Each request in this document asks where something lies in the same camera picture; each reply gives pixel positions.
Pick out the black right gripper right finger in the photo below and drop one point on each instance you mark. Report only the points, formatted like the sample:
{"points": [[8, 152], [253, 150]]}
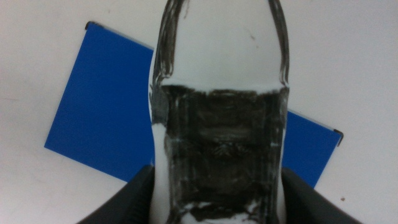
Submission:
{"points": [[308, 203]]}

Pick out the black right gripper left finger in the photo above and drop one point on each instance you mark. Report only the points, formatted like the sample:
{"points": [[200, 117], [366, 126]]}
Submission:
{"points": [[130, 202]]}

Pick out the white and black shoe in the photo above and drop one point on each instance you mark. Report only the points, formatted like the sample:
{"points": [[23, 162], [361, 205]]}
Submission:
{"points": [[220, 133]]}

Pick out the blue rectangular mat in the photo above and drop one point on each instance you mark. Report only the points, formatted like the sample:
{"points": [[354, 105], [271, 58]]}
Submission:
{"points": [[102, 109]]}

